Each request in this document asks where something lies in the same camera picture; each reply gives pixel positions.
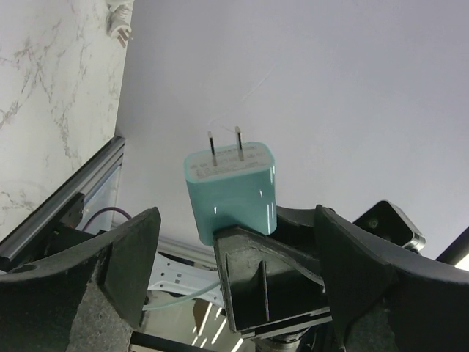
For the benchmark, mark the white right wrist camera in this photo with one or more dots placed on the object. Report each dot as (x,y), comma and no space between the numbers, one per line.
(389,222)

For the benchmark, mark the teal usb charger plug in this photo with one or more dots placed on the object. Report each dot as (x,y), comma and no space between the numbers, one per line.
(233,185)

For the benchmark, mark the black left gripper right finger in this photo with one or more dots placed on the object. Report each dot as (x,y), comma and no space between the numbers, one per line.
(385,298)

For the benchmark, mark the aluminium frame rail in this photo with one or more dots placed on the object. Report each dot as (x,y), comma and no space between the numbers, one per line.
(70,206)

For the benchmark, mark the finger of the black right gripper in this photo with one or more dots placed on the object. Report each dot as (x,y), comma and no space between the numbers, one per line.
(271,284)

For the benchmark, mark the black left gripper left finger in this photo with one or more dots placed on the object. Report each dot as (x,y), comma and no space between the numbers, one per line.
(88,297)

